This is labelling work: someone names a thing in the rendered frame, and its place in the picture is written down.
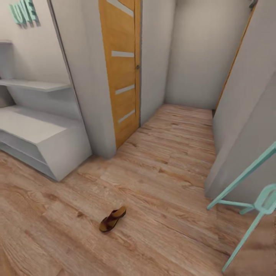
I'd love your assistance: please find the sandal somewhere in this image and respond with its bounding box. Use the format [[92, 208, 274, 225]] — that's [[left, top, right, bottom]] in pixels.
[[99, 206, 126, 232]]

